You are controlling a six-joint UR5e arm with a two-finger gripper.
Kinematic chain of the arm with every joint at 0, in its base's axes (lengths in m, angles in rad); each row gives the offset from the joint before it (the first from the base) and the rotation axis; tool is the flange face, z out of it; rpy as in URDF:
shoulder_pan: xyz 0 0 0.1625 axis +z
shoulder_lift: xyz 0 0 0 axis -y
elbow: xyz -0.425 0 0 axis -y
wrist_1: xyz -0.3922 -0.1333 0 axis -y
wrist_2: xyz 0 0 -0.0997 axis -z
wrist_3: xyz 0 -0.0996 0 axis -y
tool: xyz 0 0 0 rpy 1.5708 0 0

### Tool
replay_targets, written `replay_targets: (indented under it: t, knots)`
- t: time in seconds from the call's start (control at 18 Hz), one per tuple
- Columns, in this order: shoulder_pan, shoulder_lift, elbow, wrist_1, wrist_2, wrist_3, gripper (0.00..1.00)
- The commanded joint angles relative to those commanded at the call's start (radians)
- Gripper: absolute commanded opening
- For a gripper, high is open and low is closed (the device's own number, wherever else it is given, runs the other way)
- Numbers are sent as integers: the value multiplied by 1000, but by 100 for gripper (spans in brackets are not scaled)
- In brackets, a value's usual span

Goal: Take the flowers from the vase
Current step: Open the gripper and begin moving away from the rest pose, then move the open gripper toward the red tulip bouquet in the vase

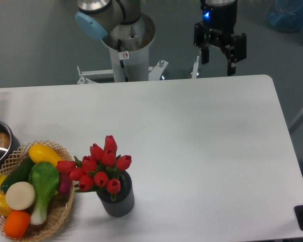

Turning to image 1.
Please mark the red tulip bouquet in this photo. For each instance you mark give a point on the red tulip bouquet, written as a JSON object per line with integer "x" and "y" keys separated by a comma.
{"x": 100, "y": 171}

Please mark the orange fruit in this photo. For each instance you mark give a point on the orange fruit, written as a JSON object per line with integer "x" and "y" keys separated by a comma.
{"x": 16, "y": 224}

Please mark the beige round disc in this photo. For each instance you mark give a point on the beige round disc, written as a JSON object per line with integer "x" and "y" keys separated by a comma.
{"x": 20, "y": 195}

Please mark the yellow squash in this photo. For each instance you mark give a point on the yellow squash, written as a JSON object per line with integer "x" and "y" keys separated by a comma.
{"x": 40, "y": 153}

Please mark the dark grey ribbed vase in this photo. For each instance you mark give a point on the dark grey ribbed vase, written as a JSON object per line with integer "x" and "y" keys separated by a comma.
{"x": 124, "y": 201}

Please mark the green bok choy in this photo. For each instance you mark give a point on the green bok choy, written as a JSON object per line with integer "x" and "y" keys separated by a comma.
{"x": 44, "y": 177}

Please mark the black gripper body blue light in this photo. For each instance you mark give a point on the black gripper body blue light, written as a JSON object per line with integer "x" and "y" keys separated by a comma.
{"x": 217, "y": 29}

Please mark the yellow bell pepper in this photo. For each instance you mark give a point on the yellow bell pepper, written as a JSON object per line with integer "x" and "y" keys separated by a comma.
{"x": 5, "y": 209}

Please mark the woven wicker basket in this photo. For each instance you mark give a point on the woven wicker basket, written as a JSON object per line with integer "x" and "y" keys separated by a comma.
{"x": 58, "y": 208}

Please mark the blue plastic bag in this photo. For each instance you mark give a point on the blue plastic bag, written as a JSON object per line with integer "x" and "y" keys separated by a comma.
{"x": 285, "y": 16}

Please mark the purple radish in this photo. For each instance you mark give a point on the purple radish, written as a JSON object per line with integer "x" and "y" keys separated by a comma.
{"x": 65, "y": 184}

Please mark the dark green cucumber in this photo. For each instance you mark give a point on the dark green cucumber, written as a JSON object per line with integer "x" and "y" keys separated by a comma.
{"x": 20, "y": 174}

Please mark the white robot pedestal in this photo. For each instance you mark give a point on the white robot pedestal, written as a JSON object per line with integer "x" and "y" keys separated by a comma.
{"x": 128, "y": 47}

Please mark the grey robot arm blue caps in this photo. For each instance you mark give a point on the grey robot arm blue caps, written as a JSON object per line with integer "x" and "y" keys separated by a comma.
{"x": 109, "y": 14}

